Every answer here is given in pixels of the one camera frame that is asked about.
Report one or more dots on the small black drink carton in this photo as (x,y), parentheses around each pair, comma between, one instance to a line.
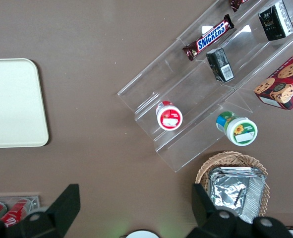
(220,65)

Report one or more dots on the green lid yogurt cup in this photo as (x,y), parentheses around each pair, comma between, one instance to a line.
(241,130)

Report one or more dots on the silver aluminium foil tray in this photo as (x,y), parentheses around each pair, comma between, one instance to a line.
(230,193)

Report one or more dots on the cream plastic tray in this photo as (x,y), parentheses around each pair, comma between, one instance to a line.
(12,104)

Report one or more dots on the clear acrylic can holder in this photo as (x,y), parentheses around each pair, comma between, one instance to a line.
(34,202)

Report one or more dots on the large black drink carton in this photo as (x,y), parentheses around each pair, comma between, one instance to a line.
(275,22)

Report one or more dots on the red plaid cookie box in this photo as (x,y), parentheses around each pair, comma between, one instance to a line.
(285,84)

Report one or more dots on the round wicker basket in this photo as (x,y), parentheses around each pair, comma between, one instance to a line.
(235,158)

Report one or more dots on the clear acrylic tiered shelf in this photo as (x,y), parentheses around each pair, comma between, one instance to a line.
(176,74)

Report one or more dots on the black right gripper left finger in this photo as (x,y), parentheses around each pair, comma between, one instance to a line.
(59,208)

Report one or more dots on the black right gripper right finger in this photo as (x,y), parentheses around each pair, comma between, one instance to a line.
(210,218)

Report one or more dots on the white round object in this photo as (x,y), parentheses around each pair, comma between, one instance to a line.
(142,234)

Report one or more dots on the dark red candy bar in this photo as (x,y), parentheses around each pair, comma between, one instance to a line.
(235,3)

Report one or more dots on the red lid yogurt cup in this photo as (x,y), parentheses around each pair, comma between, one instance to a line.
(169,119)

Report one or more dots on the Snickers chocolate bar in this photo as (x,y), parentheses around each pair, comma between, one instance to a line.
(210,37)

